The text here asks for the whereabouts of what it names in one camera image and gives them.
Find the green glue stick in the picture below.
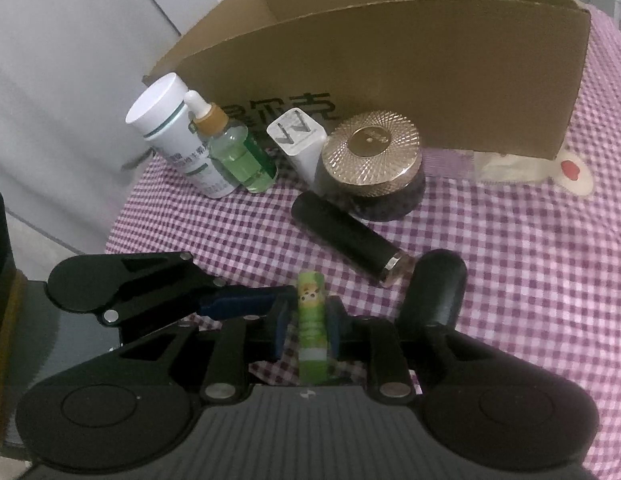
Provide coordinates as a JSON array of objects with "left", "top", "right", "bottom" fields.
[{"left": 297, "top": 271, "right": 329, "bottom": 385}]

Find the black cylindrical tube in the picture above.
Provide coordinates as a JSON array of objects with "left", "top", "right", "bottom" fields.
[{"left": 291, "top": 191, "right": 414, "bottom": 287}]

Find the green dropper bottle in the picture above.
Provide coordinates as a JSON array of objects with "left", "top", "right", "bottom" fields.
[{"left": 184, "top": 90, "right": 278, "bottom": 194}]

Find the white power adapter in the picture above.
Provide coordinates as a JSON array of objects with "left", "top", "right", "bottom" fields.
[{"left": 266, "top": 107, "right": 328, "bottom": 194}]

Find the gold lid cosmetic jar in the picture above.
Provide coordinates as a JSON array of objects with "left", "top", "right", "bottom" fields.
[{"left": 321, "top": 110, "right": 425, "bottom": 222}]

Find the white pill bottle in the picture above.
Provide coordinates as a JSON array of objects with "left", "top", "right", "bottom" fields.
[{"left": 125, "top": 73, "right": 239, "bottom": 198}]

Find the purple checkered tablecloth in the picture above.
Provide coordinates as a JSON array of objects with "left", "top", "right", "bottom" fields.
[{"left": 106, "top": 10, "right": 621, "bottom": 479}]

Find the white fabric sheet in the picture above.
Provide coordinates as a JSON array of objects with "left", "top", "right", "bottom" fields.
[{"left": 0, "top": 0, "right": 176, "bottom": 280}]

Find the cream mat with red hearts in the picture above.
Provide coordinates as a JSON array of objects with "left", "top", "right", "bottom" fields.
[{"left": 473, "top": 148, "right": 595, "bottom": 197}]

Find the open brown cardboard box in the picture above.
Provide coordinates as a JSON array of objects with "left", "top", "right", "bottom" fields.
[{"left": 147, "top": 0, "right": 591, "bottom": 158}]

